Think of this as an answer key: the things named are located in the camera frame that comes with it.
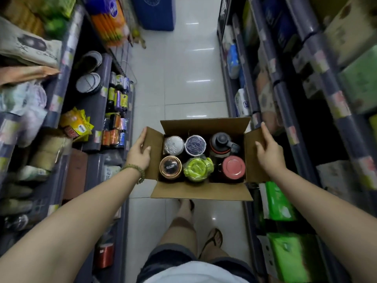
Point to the person's right hand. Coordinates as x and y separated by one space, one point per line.
271 157

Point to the person's left hand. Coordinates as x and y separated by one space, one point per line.
137 157

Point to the person's right thumb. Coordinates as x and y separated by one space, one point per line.
259 148

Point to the person's left thumb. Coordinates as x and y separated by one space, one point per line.
147 150

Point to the brown cardboard box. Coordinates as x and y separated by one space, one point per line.
203 191

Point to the person's right forearm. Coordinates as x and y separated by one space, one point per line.
327 212

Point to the person's left forearm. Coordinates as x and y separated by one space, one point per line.
73 223

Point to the black lid gold rim jar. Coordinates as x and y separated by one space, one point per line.
170 167

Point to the red lid bottle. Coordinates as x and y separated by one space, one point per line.
233 167

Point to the black sports bottle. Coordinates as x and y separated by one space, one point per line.
222 144

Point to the white printed packet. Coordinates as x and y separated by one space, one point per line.
109 173

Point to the row of small colourful cans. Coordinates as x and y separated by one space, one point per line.
117 114

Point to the grey shop shelf unit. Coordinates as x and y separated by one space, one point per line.
294 114
97 109

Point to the dark lid silver rim jar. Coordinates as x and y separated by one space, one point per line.
195 145

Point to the white pack with blue print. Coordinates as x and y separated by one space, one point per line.
242 103

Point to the pink floral tissue pack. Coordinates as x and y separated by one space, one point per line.
266 100

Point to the green lid clear bottle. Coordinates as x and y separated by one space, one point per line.
198 169

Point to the small green tissue pack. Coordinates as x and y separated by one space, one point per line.
278 201

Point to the left flip-flop sandal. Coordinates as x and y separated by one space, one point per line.
191 204

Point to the flip-flop sandal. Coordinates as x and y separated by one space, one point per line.
191 204
208 241

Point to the brown carton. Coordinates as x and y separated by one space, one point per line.
76 173

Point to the yellow packets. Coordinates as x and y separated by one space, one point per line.
75 123

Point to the white carton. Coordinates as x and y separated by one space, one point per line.
337 178

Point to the person's left leg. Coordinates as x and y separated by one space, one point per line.
182 229

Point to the person's leg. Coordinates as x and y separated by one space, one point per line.
182 229
212 247

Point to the blue tissue pack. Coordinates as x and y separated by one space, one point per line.
233 61

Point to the beige rolls in plastic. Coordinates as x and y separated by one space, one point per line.
50 151

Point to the right flip-flop sandal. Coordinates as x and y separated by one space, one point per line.
208 241

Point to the person's right leg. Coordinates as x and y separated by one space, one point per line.
212 247

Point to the dark denim shorts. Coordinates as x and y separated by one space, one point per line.
165 259

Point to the red can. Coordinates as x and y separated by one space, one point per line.
104 255

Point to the large green tissue pack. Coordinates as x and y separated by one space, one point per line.
290 259

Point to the green carton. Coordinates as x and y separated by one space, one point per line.
360 82

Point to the dark blue packs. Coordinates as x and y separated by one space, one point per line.
279 23

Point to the white plastic wrapped packets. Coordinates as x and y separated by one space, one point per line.
26 109

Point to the white shirt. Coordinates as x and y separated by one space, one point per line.
196 274

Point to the orange and blue pack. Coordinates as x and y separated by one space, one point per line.
109 20

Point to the blue box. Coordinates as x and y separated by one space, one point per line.
154 13

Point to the orange flat packet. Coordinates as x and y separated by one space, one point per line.
23 74

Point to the beige printed carton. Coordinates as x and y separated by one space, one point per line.
352 32

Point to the beige bag with black print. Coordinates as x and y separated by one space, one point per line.
29 44

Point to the green packets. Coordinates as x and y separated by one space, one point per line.
57 14

